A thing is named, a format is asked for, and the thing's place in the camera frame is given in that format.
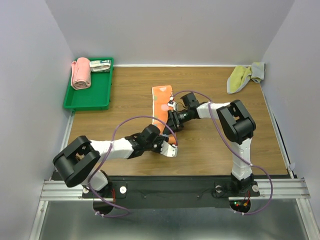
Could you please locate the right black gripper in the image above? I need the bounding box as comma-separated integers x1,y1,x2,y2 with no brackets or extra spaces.
163,108,192,136

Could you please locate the orange polka dot towel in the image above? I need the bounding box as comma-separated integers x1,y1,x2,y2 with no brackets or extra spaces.
151,85,177,145

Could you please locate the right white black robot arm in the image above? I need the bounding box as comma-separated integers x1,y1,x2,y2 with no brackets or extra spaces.
163,92,256,195

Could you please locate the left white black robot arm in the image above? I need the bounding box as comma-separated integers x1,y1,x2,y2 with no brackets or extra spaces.
52,124,177,197

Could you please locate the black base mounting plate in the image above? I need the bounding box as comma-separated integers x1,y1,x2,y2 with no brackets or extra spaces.
98,175,260,210

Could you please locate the green plastic tray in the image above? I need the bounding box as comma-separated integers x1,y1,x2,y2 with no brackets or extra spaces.
63,57,114,112

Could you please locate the yellow green towel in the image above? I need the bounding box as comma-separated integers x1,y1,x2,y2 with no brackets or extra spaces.
226,65,252,94

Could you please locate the rolled white blue towel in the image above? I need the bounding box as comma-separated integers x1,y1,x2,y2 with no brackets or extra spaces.
89,59,112,73

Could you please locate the grey towel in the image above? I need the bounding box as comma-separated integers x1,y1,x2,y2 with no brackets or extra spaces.
250,62,265,84

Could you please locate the rolled pink towel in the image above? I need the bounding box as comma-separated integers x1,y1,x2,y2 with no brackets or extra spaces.
70,57,91,90

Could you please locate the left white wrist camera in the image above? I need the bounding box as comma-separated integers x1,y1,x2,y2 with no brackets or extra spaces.
160,141,178,158

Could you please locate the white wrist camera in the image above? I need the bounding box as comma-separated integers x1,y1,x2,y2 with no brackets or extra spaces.
160,141,178,158
167,96,177,111

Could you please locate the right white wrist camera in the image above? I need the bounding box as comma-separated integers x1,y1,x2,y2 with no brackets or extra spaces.
167,96,177,111

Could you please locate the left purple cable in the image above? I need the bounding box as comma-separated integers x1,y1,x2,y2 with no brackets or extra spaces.
88,115,179,218

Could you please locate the aluminium frame rail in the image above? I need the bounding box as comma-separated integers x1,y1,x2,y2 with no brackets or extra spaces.
40,178,311,201

